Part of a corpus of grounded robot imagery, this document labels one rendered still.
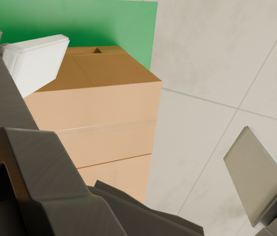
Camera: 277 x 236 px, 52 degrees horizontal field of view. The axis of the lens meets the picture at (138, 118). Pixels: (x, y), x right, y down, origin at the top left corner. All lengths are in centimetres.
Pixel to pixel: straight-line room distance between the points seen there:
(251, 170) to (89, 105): 104
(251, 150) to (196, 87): 197
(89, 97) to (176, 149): 133
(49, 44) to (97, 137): 112
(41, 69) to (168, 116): 198
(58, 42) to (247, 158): 13
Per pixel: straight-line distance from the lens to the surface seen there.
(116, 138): 131
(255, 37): 233
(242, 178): 18
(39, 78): 17
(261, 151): 17
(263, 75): 257
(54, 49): 17
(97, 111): 120
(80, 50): 165
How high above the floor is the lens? 155
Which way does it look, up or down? 51 degrees down
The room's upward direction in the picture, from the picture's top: 140 degrees clockwise
